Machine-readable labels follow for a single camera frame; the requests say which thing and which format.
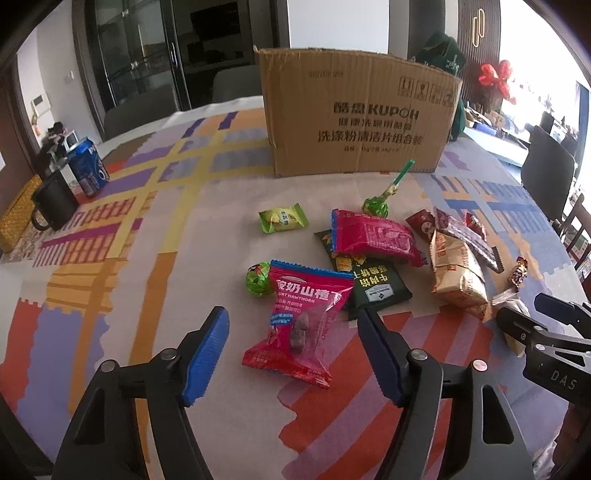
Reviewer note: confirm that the black mug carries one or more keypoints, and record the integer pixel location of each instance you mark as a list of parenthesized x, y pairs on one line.
[(54, 203)]

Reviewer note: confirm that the green christmas knit bag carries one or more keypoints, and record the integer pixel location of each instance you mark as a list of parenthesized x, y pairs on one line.
[(443, 52)]

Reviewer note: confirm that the small red candy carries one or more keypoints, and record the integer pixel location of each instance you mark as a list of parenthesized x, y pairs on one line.
[(519, 272)]

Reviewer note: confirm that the red hawthorn snack bag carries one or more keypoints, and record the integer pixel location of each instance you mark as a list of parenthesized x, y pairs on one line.
[(307, 301)]

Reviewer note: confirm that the blue soda can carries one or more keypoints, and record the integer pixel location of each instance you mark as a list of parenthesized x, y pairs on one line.
[(87, 167)]

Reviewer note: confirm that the red bow decoration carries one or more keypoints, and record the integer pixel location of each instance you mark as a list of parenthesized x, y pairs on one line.
[(498, 77)]

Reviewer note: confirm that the dark green snack bag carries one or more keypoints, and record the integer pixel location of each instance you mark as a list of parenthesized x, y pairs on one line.
[(377, 286)]

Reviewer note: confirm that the yellow woven basket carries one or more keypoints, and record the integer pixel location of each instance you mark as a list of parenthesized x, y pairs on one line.
[(15, 219)]

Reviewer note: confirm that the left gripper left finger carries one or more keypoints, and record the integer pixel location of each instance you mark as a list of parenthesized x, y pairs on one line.
[(102, 440)]

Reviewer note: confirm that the green lollipop with stick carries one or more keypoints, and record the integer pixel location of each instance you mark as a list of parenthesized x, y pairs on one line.
[(378, 206)]

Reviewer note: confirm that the dark chair at right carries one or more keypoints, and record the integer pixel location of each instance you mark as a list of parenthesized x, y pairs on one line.
[(547, 173)]

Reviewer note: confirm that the grey dining chair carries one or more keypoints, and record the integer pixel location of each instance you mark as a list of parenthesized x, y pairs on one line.
[(140, 110), (234, 83)]

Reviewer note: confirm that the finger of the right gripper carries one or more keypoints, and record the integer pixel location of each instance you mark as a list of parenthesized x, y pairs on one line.
[(516, 325), (568, 313)]

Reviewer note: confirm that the small red snack packet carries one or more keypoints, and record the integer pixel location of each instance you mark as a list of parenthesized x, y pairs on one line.
[(423, 223)]

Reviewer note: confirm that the green round candy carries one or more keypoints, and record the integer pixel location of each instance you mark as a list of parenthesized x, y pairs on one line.
[(257, 280)]

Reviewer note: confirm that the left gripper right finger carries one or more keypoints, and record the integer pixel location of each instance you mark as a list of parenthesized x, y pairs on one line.
[(483, 441)]

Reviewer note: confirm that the magenta snack bag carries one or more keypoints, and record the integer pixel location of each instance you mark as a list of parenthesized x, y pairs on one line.
[(359, 234)]

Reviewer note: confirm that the beige orange snack bag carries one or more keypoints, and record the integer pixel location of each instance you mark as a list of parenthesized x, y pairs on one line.
[(459, 279)]

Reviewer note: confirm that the maroon striped snack bar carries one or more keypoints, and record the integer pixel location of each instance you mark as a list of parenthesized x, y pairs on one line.
[(449, 225)]

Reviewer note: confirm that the small green snack packet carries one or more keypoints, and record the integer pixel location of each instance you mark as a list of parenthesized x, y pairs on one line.
[(283, 219)]

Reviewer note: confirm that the black glass cabinet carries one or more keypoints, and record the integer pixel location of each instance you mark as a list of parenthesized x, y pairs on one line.
[(127, 48)]

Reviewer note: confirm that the brown cardboard box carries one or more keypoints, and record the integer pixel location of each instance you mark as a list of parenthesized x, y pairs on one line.
[(347, 111)]

